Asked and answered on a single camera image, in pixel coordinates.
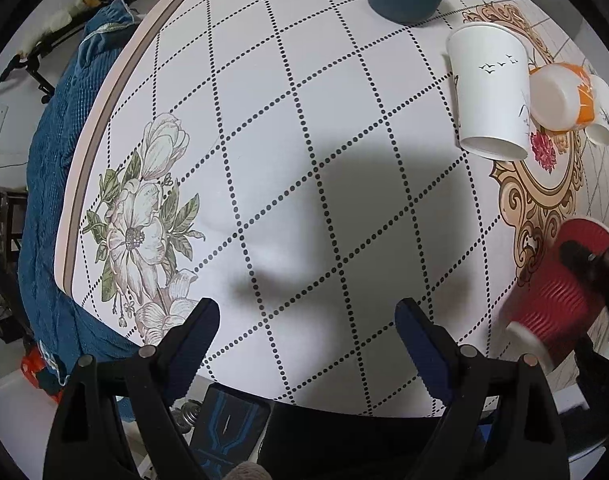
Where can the metal spring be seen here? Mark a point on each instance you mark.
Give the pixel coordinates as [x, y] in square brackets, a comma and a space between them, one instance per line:
[188, 412]

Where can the black and blue phone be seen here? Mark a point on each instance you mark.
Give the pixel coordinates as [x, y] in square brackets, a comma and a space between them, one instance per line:
[229, 430]

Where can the blue knitted blanket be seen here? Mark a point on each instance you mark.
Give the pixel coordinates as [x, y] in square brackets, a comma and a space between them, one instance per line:
[54, 200]

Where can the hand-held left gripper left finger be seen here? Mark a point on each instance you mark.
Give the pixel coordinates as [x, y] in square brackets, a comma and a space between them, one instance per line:
[193, 347]

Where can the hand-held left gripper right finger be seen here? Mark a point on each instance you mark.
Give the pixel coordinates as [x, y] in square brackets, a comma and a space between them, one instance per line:
[425, 350]

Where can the orange and white cup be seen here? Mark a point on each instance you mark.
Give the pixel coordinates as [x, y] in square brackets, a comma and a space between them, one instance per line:
[559, 97]

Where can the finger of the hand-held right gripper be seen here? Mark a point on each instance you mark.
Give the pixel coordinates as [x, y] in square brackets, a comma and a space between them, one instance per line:
[597, 375]
[587, 262]

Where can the small white cup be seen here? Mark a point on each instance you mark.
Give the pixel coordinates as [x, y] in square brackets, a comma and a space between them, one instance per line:
[602, 120]

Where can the white bird print paper cup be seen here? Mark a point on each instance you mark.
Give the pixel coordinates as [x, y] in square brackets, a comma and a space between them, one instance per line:
[489, 95]

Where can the red ribbed paper cup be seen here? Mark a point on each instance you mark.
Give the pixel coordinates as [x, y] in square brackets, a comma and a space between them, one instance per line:
[549, 310]

